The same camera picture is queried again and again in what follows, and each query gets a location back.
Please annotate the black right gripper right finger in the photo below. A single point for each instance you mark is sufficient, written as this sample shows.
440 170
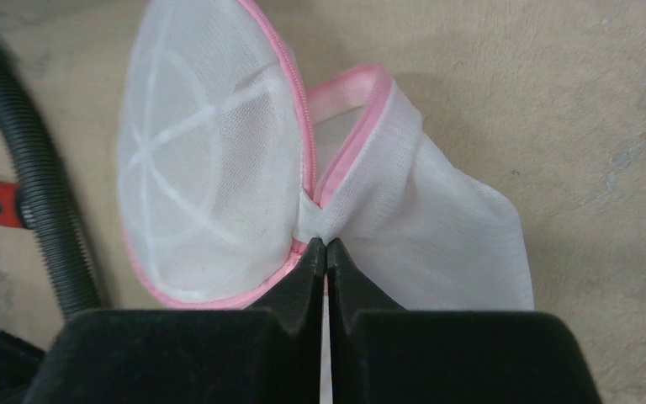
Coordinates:
383 353

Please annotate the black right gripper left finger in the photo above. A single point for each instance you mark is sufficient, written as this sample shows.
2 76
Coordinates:
268 352

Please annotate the round pink white laundry bag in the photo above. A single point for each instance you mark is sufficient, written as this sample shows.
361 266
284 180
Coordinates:
228 166

